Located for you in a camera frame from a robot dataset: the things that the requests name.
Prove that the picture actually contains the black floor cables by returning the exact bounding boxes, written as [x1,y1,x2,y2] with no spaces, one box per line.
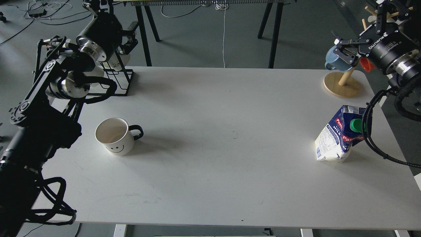
[0,0,94,45]

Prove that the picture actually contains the black wire mug rack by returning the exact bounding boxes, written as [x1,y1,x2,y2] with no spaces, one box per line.
[84,62,134,96]

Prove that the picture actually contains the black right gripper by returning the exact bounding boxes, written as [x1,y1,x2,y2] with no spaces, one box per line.
[331,0,420,75]

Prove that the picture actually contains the white hanging cable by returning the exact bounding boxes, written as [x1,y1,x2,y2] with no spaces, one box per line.
[215,3,229,68]

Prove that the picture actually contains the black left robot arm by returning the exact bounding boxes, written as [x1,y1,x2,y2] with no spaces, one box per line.
[1,0,122,237]

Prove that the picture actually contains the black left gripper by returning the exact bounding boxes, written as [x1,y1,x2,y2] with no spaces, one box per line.
[76,0,122,63]

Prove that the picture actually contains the black trestle table legs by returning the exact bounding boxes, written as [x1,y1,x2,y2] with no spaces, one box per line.
[127,0,285,69]

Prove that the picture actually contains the blue white milk carton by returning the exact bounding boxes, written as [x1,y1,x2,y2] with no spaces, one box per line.
[314,105,366,163]

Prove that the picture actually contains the orange red mug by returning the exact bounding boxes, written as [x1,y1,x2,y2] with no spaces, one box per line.
[359,57,376,72]

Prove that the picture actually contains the white smiley face mug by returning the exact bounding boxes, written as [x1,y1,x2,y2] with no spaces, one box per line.
[95,118,144,156]

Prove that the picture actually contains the wooden mug tree stand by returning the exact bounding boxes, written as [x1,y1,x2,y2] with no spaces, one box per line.
[324,2,420,97]

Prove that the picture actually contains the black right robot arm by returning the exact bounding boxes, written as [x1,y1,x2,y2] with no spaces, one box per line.
[325,0,421,168]

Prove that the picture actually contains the blue enamel mug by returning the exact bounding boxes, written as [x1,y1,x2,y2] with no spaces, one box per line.
[325,45,353,72]

